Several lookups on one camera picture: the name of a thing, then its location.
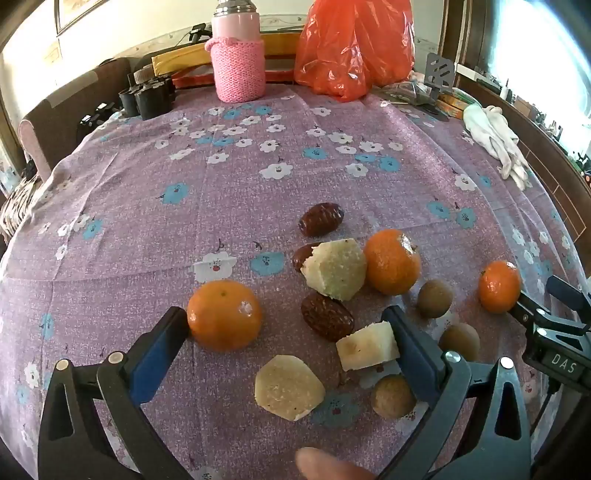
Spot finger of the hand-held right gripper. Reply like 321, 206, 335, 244
508, 293, 549, 326

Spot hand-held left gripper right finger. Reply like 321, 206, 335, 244
376, 305, 532, 480

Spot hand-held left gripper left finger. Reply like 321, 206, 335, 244
38, 306, 195, 480

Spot orange tangerine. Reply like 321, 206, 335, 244
187, 280, 263, 352
364, 229, 422, 296
478, 260, 522, 315

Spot pale yellow cake chunk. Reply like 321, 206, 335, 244
254, 354, 326, 422
335, 321, 401, 372
301, 238, 368, 302

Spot brown longan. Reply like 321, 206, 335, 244
417, 279, 455, 319
438, 322, 481, 362
370, 374, 417, 420

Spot red date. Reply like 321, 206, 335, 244
301, 292, 355, 343
292, 242, 324, 274
298, 202, 343, 238

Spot wooden cabinet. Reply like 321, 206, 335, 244
441, 0, 591, 241

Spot purple floral tablecloth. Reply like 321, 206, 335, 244
0, 85, 591, 480

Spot white gloves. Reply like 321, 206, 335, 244
463, 104, 535, 191

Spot striped cloth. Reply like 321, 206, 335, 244
0, 176, 43, 243

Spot yellow green packets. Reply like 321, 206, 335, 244
436, 89, 477, 120

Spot grey phone stand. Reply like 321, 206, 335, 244
414, 52, 459, 115

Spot clear plastic wrapper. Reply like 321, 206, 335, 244
373, 79, 435, 108

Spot brown chair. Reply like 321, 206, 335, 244
18, 56, 136, 172

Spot cluster of black cups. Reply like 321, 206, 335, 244
117, 76, 177, 121

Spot pink bottle with knitted sleeve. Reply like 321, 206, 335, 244
205, 0, 267, 103

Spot red plastic bag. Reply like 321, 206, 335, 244
294, 0, 415, 102

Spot framed painting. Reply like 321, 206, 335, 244
54, 0, 110, 36

